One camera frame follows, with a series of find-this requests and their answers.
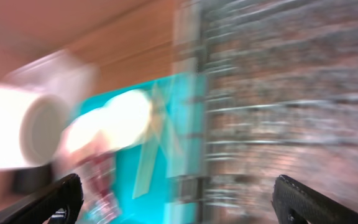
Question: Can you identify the white cup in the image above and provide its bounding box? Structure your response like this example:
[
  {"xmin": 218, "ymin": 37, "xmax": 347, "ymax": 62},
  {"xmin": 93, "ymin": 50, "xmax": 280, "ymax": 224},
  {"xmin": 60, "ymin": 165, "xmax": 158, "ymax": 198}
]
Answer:
[{"xmin": 0, "ymin": 84, "xmax": 68, "ymax": 170}]

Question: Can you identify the teal plastic tray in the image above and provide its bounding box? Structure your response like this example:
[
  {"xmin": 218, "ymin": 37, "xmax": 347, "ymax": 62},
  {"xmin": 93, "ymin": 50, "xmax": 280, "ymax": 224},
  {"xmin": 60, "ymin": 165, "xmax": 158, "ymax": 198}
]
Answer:
[{"xmin": 76, "ymin": 73, "xmax": 204, "ymax": 224}]

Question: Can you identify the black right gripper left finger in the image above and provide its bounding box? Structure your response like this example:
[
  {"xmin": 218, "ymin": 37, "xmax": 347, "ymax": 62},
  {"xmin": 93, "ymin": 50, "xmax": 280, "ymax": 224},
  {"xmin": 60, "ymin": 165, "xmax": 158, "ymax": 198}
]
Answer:
[{"xmin": 0, "ymin": 174, "xmax": 84, "ymax": 224}]

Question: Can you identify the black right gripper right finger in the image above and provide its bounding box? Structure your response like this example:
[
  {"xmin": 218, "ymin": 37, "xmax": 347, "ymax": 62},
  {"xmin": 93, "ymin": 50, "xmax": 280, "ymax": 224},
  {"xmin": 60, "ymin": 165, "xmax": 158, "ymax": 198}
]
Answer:
[{"xmin": 272, "ymin": 175, "xmax": 358, "ymax": 224}]

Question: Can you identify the clear plastic bin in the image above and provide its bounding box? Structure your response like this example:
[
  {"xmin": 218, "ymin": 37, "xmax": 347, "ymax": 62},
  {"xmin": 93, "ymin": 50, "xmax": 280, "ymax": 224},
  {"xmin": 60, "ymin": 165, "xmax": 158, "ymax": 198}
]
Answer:
[{"xmin": 4, "ymin": 50, "xmax": 99, "ymax": 109}]

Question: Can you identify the white bowl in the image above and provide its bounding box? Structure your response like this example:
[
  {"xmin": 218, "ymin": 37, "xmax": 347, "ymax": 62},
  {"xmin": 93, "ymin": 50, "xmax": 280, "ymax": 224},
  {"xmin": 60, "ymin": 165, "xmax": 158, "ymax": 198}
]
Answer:
[{"xmin": 63, "ymin": 89, "xmax": 153, "ymax": 153}]

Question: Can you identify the red foil snack wrapper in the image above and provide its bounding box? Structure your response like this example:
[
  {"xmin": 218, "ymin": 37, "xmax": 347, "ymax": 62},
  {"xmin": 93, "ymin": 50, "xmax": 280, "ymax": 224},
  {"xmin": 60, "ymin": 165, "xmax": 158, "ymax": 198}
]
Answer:
[{"xmin": 79, "ymin": 152, "xmax": 121, "ymax": 223}]

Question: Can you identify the grey dish rack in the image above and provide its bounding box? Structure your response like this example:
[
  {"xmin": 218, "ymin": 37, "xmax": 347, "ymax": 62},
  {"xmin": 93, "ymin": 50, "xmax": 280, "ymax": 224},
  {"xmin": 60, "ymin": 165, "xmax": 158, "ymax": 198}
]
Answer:
[{"xmin": 172, "ymin": 0, "xmax": 358, "ymax": 224}]

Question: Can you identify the wooden chopstick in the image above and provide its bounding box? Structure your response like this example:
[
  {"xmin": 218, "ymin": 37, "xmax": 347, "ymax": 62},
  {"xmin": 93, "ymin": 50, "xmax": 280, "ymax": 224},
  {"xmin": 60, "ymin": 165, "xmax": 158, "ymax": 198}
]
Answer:
[
  {"xmin": 150, "ymin": 83, "xmax": 184, "ymax": 178},
  {"xmin": 132, "ymin": 83, "xmax": 166, "ymax": 199}
]

